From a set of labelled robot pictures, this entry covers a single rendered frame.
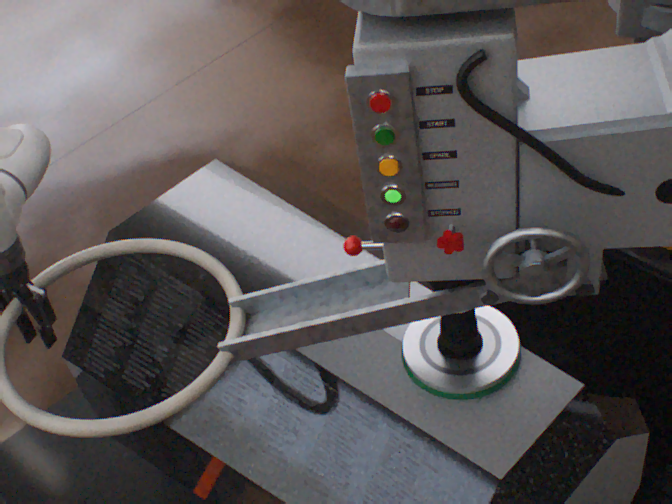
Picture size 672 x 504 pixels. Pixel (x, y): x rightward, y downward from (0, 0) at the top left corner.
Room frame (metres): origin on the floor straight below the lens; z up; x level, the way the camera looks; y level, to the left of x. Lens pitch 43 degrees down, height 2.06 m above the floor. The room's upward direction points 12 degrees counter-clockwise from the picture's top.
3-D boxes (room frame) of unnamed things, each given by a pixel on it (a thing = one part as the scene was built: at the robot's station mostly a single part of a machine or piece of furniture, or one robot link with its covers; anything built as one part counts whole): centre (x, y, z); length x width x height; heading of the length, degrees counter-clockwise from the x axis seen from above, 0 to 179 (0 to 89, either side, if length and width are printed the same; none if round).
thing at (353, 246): (0.96, -0.05, 1.17); 0.08 x 0.03 x 0.03; 76
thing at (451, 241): (0.88, -0.16, 1.24); 0.04 x 0.04 x 0.04; 76
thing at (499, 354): (1.00, -0.19, 0.84); 0.21 x 0.21 x 0.01
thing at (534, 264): (0.85, -0.28, 1.20); 0.15 x 0.10 x 0.15; 76
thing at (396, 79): (0.91, -0.10, 1.37); 0.08 x 0.03 x 0.28; 76
